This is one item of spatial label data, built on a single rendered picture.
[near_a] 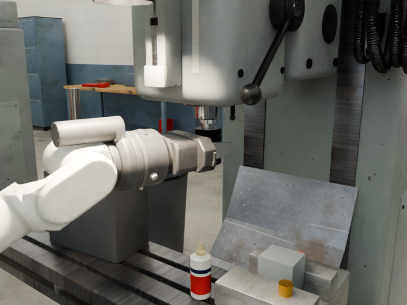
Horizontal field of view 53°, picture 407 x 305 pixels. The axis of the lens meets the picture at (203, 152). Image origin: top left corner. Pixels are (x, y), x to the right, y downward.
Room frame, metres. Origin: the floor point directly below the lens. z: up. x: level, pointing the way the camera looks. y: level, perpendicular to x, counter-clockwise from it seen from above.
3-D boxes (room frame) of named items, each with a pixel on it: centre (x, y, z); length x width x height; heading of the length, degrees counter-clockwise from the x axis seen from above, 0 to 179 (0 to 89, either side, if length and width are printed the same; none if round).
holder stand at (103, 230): (0.93, 0.26, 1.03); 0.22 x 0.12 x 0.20; 60
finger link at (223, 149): (0.67, -0.03, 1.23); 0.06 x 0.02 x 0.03; 128
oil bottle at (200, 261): (0.71, 0.01, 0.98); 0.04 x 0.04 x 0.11
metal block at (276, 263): (0.60, -0.13, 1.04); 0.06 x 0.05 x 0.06; 55
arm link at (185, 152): (0.64, 0.06, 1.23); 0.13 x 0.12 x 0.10; 38
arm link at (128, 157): (0.57, 0.16, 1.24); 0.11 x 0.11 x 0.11; 38
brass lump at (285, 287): (0.54, -0.12, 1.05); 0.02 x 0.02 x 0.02
